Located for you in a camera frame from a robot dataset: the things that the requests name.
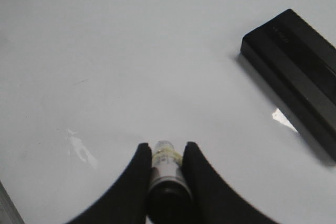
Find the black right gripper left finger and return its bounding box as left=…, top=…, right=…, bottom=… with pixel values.
left=69, top=143, right=152, bottom=223

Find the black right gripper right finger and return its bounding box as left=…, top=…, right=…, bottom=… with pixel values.
left=182, top=142, right=273, bottom=223

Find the white black whiteboard marker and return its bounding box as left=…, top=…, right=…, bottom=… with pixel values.
left=146, top=141, right=193, bottom=223

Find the black whiteboard eraser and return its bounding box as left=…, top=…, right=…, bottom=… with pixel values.
left=240, top=8, right=335, bottom=161

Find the white whiteboard with aluminium frame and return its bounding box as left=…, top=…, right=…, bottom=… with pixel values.
left=1, top=0, right=335, bottom=223

